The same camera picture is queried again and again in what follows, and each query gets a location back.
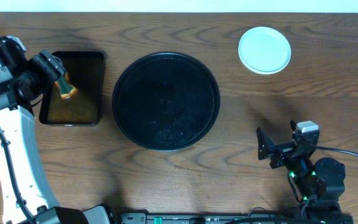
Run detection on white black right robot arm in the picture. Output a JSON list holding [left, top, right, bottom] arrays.
[[256, 120, 354, 223]]

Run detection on black round tray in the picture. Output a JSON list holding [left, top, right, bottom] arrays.
[[112, 52, 220, 151]]

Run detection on light green plate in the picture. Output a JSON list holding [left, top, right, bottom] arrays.
[[239, 53, 291, 75], [237, 26, 292, 74]]

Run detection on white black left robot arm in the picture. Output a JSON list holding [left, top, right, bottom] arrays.
[[0, 47, 111, 223]]

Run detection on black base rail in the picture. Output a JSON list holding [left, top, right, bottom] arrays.
[[116, 213, 353, 224]]

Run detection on orange sponge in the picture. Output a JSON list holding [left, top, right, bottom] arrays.
[[55, 72, 78, 100]]

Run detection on black rectangular water tray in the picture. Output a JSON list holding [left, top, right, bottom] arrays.
[[39, 51, 105, 126]]

